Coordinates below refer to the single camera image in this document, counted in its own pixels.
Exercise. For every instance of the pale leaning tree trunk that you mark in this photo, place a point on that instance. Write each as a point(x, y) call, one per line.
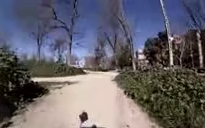
point(167, 33)

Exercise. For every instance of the green ground cover patch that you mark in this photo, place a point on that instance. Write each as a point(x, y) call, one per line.
point(53, 69)

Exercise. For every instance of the brown building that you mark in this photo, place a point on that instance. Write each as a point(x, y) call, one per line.
point(190, 43)

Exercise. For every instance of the dark evergreen tree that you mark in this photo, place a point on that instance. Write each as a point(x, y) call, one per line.
point(154, 48)

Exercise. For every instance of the green ground cover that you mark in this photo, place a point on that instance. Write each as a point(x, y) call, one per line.
point(176, 96)

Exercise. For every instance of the dark green bush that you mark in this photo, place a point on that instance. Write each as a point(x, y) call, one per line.
point(6, 73)

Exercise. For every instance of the robot's own part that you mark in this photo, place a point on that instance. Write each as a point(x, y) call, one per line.
point(83, 117)

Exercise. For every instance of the group of bare trees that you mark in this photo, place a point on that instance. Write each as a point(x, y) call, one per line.
point(70, 36)
point(199, 46)

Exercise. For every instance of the pale sandy dirt path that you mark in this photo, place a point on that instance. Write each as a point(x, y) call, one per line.
point(90, 96)

